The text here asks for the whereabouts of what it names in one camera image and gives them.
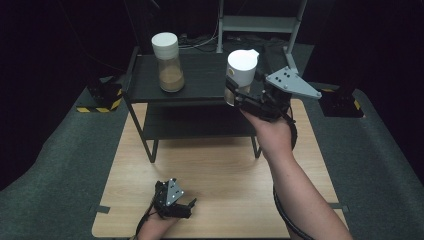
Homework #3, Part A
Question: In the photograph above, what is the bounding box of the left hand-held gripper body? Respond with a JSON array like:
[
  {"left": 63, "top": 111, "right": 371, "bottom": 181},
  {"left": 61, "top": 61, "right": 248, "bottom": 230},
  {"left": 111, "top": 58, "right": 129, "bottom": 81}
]
[{"left": 153, "top": 177, "right": 193, "bottom": 220}]

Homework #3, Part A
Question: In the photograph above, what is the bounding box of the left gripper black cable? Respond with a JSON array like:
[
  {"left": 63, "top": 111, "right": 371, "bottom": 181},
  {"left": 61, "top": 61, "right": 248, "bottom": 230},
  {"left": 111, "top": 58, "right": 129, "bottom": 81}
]
[{"left": 133, "top": 199, "right": 158, "bottom": 240}]

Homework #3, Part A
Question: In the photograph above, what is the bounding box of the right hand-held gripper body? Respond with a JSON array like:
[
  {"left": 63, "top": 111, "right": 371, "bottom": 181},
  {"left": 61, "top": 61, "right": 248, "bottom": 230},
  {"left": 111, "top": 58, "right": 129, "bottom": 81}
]
[{"left": 234, "top": 65, "right": 323, "bottom": 123}]

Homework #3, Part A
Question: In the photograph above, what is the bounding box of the glass jar with round lid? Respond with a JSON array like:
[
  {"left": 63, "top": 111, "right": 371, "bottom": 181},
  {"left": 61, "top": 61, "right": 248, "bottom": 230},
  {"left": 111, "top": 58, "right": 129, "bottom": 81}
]
[{"left": 151, "top": 31, "right": 186, "bottom": 93}]

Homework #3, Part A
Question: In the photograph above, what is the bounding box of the black power strip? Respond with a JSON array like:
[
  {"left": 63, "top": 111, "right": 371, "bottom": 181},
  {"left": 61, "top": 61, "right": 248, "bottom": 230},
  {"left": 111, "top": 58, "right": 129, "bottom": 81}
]
[{"left": 177, "top": 32, "right": 190, "bottom": 48}]

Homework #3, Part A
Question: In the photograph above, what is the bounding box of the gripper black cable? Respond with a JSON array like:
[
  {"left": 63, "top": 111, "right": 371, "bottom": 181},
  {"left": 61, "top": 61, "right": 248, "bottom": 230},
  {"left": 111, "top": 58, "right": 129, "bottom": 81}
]
[
  {"left": 272, "top": 105, "right": 316, "bottom": 240},
  {"left": 133, "top": 199, "right": 158, "bottom": 240}
]

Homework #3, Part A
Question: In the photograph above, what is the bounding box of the grey metal stand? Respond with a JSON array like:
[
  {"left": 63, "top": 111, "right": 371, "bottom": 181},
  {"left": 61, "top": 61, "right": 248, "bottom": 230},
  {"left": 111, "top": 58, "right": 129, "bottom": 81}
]
[{"left": 215, "top": 0, "right": 309, "bottom": 77}]

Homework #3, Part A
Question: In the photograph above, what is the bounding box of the black two-tier shelf rack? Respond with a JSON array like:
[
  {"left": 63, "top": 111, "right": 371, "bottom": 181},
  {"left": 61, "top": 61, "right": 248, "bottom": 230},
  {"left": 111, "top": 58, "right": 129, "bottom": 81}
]
[{"left": 122, "top": 44, "right": 285, "bottom": 164}]

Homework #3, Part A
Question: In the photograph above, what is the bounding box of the person's left hand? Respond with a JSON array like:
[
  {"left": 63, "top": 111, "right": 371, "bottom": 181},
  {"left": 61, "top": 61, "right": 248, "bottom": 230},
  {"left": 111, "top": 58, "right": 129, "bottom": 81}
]
[{"left": 136, "top": 208, "right": 179, "bottom": 240}]

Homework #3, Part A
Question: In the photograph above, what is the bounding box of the black base with striped tape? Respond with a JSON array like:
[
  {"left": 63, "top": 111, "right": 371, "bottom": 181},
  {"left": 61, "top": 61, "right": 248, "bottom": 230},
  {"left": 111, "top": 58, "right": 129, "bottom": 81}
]
[
  {"left": 76, "top": 78, "right": 124, "bottom": 114},
  {"left": 318, "top": 79, "right": 365, "bottom": 118}
]

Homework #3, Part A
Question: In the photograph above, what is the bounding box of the glass jar with spout lid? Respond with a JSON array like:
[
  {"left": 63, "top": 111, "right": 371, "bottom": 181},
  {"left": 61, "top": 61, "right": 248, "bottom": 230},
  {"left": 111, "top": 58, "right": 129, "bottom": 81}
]
[{"left": 223, "top": 48, "right": 261, "bottom": 107}]

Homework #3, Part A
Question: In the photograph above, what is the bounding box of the grey tape piece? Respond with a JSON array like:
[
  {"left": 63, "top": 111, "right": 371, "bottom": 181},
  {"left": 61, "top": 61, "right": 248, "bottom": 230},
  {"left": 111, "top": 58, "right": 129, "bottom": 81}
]
[
  {"left": 329, "top": 202, "right": 351, "bottom": 214},
  {"left": 89, "top": 204, "right": 111, "bottom": 215}
]

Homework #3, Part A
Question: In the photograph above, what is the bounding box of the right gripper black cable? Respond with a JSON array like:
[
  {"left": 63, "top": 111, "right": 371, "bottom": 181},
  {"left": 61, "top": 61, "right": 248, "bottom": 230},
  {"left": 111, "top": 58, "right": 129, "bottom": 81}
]
[{"left": 272, "top": 105, "right": 316, "bottom": 240}]

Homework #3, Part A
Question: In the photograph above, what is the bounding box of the white cable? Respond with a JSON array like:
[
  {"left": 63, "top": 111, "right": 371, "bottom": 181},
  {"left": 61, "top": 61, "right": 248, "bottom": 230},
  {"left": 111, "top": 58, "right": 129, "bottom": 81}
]
[{"left": 178, "top": 19, "right": 220, "bottom": 51}]

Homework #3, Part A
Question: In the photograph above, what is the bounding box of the person's right hand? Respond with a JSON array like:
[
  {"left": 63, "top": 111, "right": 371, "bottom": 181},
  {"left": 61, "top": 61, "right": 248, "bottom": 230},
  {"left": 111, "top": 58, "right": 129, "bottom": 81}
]
[{"left": 240, "top": 109, "right": 296, "bottom": 160}]

